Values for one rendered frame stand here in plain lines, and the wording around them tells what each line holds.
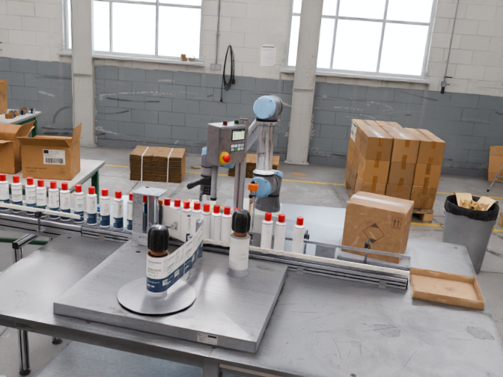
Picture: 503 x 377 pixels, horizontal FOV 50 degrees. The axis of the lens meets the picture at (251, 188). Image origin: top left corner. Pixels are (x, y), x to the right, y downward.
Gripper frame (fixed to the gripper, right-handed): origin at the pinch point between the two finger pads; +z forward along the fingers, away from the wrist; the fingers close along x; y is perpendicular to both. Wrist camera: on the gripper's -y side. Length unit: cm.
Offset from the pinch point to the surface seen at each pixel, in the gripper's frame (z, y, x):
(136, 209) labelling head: -14, -24, -53
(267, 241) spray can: -4, 39, -51
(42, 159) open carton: 2, -122, 70
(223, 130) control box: -54, 13, -44
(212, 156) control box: -41, 9, -42
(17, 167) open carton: 13, -145, 80
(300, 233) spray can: -11, 54, -54
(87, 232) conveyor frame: 7, -53, -37
